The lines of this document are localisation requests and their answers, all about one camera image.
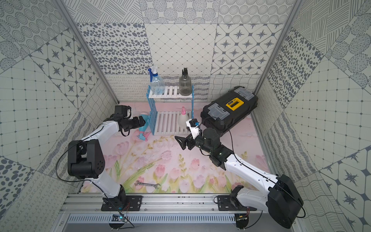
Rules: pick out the right circuit board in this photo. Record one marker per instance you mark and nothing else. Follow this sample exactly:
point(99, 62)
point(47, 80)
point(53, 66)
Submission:
point(241, 221)

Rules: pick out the left circuit board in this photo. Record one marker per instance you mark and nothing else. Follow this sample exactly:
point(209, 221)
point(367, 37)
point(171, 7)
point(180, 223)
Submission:
point(119, 218)

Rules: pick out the silver open-end wrench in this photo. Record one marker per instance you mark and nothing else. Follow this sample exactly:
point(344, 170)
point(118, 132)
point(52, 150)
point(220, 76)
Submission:
point(138, 183)

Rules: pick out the aluminium rail frame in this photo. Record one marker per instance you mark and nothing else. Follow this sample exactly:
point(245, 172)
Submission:
point(151, 203)

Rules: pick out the clear spray bottle blue nozzle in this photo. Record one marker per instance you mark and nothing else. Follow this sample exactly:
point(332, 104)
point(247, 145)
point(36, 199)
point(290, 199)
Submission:
point(156, 82)

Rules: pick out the smoky grey spray bottle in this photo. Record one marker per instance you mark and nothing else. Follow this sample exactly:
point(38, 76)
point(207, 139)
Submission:
point(185, 86)

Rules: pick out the teal spray bottle pink nozzle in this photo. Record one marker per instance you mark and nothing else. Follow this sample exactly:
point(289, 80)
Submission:
point(143, 135)

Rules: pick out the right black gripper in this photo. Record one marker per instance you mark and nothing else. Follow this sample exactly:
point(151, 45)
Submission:
point(184, 143)

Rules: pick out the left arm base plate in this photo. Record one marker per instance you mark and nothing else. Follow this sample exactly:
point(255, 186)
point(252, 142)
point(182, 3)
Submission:
point(129, 203)

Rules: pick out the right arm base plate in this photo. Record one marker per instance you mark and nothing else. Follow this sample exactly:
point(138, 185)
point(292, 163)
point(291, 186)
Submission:
point(228, 203)

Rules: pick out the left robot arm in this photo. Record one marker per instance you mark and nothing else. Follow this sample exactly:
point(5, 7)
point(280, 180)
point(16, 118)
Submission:
point(86, 160)

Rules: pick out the black toolbox yellow latch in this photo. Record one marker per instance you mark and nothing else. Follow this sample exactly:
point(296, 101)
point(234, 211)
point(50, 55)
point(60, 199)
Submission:
point(228, 110)

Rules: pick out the circuit board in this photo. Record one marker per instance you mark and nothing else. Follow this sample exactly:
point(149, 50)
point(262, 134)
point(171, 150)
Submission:
point(119, 218)
point(241, 221)

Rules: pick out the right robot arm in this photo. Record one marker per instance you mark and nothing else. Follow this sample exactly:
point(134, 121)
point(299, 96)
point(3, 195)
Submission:
point(276, 195)

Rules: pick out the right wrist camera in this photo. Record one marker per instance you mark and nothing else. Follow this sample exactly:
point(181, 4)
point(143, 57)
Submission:
point(194, 127)

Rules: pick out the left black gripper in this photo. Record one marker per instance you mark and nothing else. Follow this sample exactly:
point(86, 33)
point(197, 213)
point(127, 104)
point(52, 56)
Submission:
point(135, 122)

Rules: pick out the blue and white slatted shelf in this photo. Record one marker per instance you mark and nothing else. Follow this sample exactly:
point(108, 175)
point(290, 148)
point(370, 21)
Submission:
point(164, 116)

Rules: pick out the white spray bottle pink nozzle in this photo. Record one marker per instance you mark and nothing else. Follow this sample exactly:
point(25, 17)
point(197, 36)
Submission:
point(183, 118)

